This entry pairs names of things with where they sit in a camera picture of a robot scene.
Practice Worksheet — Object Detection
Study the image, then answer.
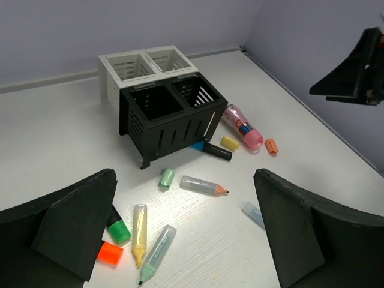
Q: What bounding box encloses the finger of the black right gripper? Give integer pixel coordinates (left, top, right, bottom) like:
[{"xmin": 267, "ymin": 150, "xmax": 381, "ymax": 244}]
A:
[{"xmin": 309, "ymin": 27, "xmax": 383, "ymax": 106}]

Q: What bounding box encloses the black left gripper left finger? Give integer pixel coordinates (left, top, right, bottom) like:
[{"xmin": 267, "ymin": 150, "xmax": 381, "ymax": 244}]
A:
[{"xmin": 1, "ymin": 169, "xmax": 117, "ymax": 287}]

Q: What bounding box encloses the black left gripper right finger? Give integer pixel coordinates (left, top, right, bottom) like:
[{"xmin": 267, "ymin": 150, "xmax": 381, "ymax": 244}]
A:
[{"xmin": 254, "ymin": 169, "xmax": 383, "ymax": 287}]

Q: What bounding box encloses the black marker orange cap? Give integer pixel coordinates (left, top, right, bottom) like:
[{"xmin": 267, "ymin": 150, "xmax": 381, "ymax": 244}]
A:
[{"xmin": 97, "ymin": 241, "xmax": 124, "ymax": 266}]

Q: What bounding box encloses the black marker green cap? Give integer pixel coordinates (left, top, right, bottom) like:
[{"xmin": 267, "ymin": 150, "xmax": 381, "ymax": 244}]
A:
[{"xmin": 106, "ymin": 205, "xmax": 131, "ymax": 245}]

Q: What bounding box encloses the pink bottle of pens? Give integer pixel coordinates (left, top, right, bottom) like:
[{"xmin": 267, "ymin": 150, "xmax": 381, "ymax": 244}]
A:
[{"xmin": 223, "ymin": 104, "xmax": 264, "ymax": 154}]

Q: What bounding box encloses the clear blue-tip marker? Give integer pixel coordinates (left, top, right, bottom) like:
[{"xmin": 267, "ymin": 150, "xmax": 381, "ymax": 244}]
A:
[{"xmin": 241, "ymin": 202, "xmax": 265, "ymax": 230}]

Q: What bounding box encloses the clear yellow highlighter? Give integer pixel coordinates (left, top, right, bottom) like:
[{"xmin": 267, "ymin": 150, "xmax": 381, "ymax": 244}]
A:
[{"xmin": 132, "ymin": 204, "xmax": 148, "ymax": 267}]

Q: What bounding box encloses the clear green highlighter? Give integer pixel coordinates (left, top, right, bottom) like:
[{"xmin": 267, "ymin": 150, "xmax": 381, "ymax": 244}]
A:
[{"xmin": 138, "ymin": 225, "xmax": 177, "ymax": 286}]

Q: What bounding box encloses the yellow marker cap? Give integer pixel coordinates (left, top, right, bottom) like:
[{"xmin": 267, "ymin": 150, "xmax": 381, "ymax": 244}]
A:
[{"xmin": 220, "ymin": 136, "xmax": 239, "ymax": 151}]

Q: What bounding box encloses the clear orange-tip marker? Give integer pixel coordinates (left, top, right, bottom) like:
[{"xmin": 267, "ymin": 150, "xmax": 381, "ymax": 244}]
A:
[{"xmin": 180, "ymin": 175, "xmax": 229, "ymax": 196}]

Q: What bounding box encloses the black marker blue cap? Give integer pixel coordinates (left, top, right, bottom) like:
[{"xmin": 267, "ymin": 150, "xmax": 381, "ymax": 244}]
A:
[{"xmin": 191, "ymin": 141, "xmax": 232, "ymax": 161}]

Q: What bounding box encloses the black slotted organizer box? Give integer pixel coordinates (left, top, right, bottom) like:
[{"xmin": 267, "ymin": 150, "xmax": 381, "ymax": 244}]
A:
[{"xmin": 119, "ymin": 73, "xmax": 228, "ymax": 169}]

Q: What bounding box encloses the white slotted organizer box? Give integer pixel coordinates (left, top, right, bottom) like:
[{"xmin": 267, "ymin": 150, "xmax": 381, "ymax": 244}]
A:
[{"xmin": 98, "ymin": 45, "xmax": 198, "ymax": 112}]

